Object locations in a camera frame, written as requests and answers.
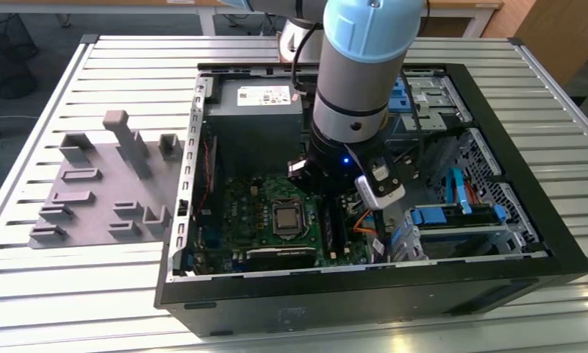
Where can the grey parts rack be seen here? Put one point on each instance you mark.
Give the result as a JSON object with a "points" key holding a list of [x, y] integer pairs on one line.
{"points": [[107, 173]]}

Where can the black mesh bin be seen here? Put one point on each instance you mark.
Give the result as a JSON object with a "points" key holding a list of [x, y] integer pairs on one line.
{"points": [[6, 55]]}

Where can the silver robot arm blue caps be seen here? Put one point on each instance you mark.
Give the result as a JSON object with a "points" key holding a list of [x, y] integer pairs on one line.
{"points": [[357, 73]]}

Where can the blue plastic clip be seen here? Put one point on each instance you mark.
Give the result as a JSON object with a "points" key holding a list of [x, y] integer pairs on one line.
{"points": [[396, 239]]}

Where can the black PC case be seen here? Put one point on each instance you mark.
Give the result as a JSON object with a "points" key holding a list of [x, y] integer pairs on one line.
{"points": [[322, 305]]}

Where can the green motherboard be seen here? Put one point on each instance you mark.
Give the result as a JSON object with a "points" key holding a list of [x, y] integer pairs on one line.
{"points": [[243, 220]]}

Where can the grey power supply unit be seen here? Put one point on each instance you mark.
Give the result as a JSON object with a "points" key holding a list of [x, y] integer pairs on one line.
{"points": [[249, 136]]}

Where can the white framed desk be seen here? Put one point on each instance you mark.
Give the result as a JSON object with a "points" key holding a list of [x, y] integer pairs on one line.
{"points": [[480, 22]]}

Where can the black graphics card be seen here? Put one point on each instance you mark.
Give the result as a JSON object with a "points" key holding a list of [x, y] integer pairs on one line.
{"points": [[278, 259]]}

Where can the metal drive cage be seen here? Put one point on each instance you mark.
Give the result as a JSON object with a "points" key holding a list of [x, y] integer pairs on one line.
{"points": [[436, 121]]}

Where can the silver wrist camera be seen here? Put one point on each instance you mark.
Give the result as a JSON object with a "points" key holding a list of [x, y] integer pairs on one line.
{"points": [[377, 202]]}

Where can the hard disk in blue carrier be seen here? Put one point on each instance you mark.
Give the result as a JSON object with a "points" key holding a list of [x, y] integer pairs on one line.
{"points": [[433, 216]]}

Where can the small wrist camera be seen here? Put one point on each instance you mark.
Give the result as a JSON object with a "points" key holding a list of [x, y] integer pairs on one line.
{"points": [[297, 170]]}

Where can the black camera bracket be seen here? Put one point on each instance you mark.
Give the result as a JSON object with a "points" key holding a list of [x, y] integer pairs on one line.
{"points": [[357, 154]]}

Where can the CPU socket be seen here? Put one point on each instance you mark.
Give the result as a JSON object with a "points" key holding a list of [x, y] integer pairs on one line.
{"points": [[286, 234]]}

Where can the blue drive bay latch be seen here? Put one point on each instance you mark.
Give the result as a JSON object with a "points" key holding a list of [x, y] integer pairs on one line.
{"points": [[398, 104]]}

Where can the silver CPU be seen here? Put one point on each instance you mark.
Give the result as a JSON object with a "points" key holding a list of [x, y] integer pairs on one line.
{"points": [[286, 217]]}

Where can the locking lever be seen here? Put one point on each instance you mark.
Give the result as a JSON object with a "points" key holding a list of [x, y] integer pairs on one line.
{"points": [[305, 225]]}

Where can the wooden cabinet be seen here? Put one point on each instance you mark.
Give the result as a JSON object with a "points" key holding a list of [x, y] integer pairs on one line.
{"points": [[568, 36]]}

